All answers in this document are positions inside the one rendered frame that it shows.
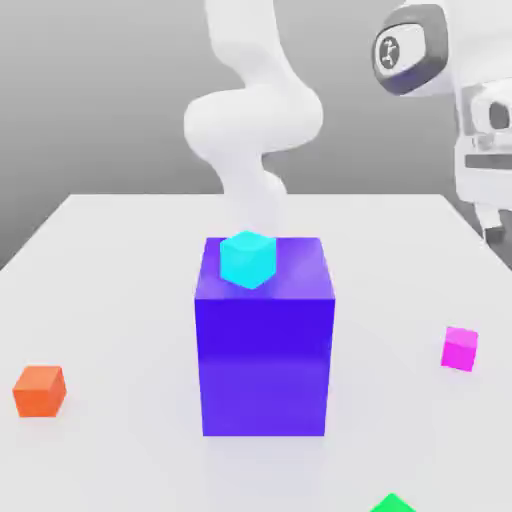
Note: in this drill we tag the small green cube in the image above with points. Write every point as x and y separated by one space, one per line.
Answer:
392 504

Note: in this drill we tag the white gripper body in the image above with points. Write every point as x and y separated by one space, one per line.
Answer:
486 182

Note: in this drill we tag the large purple box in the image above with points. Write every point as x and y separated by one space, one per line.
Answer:
264 360

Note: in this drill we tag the small cyan cube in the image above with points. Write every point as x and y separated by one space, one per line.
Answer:
248 258

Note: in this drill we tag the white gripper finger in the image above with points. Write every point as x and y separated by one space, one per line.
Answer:
491 226

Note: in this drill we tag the small orange cube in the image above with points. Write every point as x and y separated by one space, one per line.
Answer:
38 394

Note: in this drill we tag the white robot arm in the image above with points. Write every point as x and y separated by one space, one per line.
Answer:
256 120

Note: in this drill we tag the small magenta cube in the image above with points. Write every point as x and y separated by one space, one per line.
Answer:
459 350

